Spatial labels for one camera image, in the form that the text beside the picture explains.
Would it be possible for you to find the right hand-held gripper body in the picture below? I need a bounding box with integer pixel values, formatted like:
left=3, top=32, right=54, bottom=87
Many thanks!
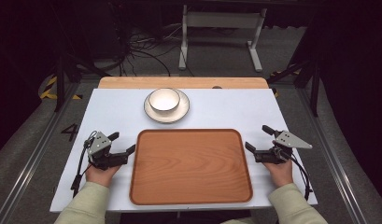
left=253, top=130, right=314, bottom=165

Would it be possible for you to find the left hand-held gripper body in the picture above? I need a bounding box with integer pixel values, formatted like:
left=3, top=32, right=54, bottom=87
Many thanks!
left=84, top=131, right=130, bottom=171

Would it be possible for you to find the person's left hand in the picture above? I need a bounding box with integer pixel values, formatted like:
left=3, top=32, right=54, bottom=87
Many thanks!
left=85, top=163, right=121, bottom=189

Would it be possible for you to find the person's right hand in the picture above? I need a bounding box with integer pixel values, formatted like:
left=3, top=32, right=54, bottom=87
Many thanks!
left=262, top=160, right=294, bottom=189

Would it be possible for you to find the white table cover sheet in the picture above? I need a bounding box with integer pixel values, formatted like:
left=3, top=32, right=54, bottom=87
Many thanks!
left=50, top=88, right=319, bottom=214

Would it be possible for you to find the yellow black floor tape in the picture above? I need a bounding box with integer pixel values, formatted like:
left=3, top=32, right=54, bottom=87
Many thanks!
left=270, top=69, right=302, bottom=98
left=38, top=76, right=84, bottom=102

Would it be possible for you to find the white plate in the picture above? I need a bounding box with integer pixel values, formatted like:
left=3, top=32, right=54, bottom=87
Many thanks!
left=143, top=89, right=191, bottom=124

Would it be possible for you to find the black tripod stand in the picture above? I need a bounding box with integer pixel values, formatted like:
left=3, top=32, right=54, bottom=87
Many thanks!
left=266, top=55, right=321, bottom=119
left=50, top=52, right=112, bottom=114

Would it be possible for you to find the white bowl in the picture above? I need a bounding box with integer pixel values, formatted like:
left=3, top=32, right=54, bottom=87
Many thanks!
left=148, top=87, right=181, bottom=113

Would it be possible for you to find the brown wooden tray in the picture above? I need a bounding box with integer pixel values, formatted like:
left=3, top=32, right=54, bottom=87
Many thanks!
left=129, top=128, right=254, bottom=206

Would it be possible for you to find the left hand-held gripper cable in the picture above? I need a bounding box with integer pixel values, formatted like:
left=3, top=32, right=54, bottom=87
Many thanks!
left=70, top=130, right=99, bottom=199

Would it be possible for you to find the hand-held gripper cable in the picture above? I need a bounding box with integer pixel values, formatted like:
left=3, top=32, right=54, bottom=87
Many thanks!
left=70, top=130, right=99, bottom=199
left=285, top=151, right=314, bottom=202

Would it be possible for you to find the right hand-held gripper cable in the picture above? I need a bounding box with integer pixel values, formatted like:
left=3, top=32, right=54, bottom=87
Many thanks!
left=285, top=151, right=314, bottom=202

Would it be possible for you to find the aluminium floor rail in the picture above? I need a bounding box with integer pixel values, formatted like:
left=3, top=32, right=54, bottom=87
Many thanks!
left=295, top=88, right=369, bottom=224
left=0, top=83, right=81, bottom=224

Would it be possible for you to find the tangle of black floor cables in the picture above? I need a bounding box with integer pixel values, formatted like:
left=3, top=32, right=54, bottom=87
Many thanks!
left=115, top=26, right=194, bottom=77

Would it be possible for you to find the white metal stand frame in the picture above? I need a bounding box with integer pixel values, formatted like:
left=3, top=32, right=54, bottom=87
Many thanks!
left=177, top=4, right=268, bottom=74

